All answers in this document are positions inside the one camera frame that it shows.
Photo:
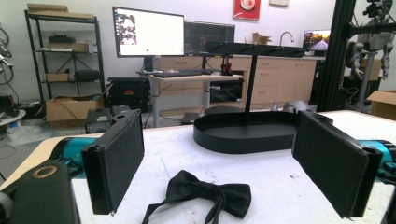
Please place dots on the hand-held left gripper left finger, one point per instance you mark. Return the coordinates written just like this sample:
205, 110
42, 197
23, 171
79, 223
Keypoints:
115, 161

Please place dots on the red and black desk gadget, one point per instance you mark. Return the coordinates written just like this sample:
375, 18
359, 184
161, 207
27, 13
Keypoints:
226, 67

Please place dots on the black metal shelf rack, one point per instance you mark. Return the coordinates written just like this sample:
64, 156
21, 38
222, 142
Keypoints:
99, 62

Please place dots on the black aluminium frame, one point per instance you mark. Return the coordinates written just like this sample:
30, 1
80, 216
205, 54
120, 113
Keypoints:
336, 56

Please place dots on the black electronic box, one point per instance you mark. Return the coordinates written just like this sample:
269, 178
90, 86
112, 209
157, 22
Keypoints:
98, 119

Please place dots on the black bow tie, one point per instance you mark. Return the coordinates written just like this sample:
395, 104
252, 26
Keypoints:
186, 186

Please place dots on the red wall poster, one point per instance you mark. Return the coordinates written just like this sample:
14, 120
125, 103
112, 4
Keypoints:
247, 8

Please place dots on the black bag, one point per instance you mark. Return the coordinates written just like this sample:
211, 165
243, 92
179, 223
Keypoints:
87, 75

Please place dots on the light wooden standing desk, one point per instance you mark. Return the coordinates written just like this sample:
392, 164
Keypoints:
193, 78

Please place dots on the black keyboard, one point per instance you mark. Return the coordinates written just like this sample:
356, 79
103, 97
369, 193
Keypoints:
176, 74

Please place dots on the beige kitchen cabinets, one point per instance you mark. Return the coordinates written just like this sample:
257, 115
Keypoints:
280, 81

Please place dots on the clear plastic bag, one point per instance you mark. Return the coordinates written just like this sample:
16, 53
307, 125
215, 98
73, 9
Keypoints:
28, 133

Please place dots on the grey robot on stand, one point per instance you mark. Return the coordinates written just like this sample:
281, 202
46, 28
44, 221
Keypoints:
372, 40

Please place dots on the flat cardboard sheets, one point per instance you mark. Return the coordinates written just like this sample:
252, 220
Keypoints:
56, 11

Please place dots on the small cardboard box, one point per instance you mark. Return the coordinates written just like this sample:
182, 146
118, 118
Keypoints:
260, 39

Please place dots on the silver faucet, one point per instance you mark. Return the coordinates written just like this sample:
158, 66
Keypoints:
286, 34

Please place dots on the black stand with oval tray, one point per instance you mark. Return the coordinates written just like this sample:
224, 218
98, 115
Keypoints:
243, 137

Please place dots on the dark computer monitor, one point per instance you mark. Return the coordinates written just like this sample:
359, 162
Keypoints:
208, 34

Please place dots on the small colourful screen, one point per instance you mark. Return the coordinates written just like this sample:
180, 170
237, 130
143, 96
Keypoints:
317, 39

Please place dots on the cardboard box with flap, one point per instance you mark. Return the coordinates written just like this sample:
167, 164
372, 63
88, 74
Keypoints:
384, 104

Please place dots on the black equipment case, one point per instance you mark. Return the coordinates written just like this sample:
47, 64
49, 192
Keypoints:
127, 91

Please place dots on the open cardboard box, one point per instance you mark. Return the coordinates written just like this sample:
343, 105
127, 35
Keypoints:
71, 109

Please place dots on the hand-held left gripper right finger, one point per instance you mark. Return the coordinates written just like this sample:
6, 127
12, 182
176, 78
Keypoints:
330, 161

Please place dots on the bright computer monitor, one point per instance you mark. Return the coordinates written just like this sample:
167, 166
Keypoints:
155, 31

